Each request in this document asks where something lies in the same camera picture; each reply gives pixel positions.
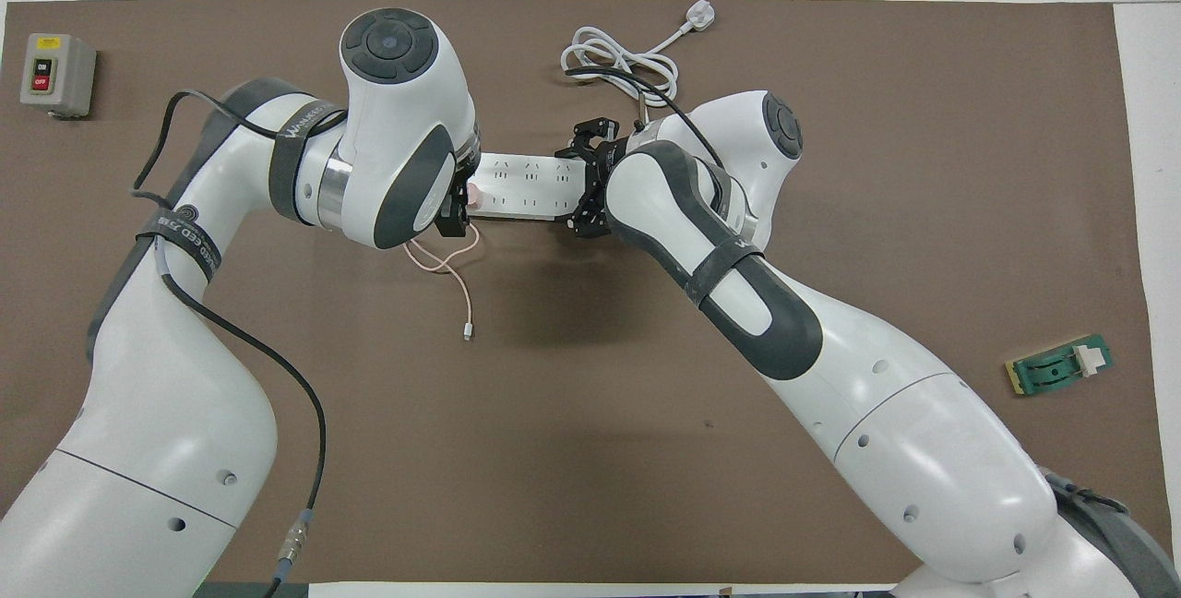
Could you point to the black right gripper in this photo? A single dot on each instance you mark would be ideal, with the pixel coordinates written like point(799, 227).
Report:
point(597, 178)

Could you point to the white power strip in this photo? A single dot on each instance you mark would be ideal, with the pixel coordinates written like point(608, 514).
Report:
point(526, 187)

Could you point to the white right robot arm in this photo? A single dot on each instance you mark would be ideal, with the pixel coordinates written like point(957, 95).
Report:
point(876, 395)

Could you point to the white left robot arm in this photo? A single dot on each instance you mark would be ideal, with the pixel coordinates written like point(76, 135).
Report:
point(138, 413)

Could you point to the brown table mat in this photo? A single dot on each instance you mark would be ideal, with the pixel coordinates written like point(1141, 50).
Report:
point(554, 487)

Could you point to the grey push button box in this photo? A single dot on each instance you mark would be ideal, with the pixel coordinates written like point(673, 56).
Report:
point(69, 81)

